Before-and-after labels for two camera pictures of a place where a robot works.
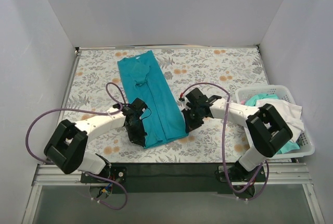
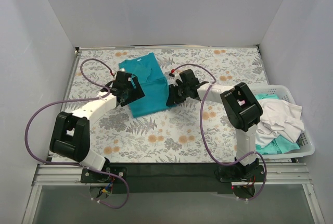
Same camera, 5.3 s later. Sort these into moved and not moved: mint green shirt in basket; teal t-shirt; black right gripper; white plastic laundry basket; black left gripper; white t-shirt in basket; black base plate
Moved: black left gripper; black right gripper; teal t-shirt
Not moved: black base plate; mint green shirt in basket; white plastic laundry basket; white t-shirt in basket
